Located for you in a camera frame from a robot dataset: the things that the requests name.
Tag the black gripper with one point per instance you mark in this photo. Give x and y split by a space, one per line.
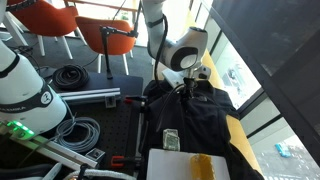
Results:
189 86

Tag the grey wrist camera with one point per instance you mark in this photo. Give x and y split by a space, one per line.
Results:
204 72

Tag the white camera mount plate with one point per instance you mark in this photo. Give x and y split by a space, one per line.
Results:
173 78

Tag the wooden table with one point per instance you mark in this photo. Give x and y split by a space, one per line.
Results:
100 5

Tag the long aluminium extrusion rail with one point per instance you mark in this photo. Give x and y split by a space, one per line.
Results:
53 151

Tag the white foam board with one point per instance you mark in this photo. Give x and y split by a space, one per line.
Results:
168 165

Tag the short aluminium extrusion rail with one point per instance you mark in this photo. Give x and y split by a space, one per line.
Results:
90 93

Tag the metal corner bracket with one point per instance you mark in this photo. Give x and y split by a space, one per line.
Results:
110 101
95 155

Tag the orange black bar clamp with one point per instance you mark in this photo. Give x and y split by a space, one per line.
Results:
136 100
120 161

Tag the yellow sponge in plastic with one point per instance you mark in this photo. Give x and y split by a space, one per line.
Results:
202 168

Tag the orange chair white legs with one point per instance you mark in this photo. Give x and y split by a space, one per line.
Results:
110 36
46 20

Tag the black perforated breadboard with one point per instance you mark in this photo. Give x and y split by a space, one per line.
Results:
116 133

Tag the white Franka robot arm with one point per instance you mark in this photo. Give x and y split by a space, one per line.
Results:
26 86

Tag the blue car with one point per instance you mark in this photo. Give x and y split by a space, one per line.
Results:
282 150

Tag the black zip jumper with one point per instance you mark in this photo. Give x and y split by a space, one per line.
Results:
200 123

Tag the black window frame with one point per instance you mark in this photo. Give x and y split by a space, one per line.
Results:
293 110

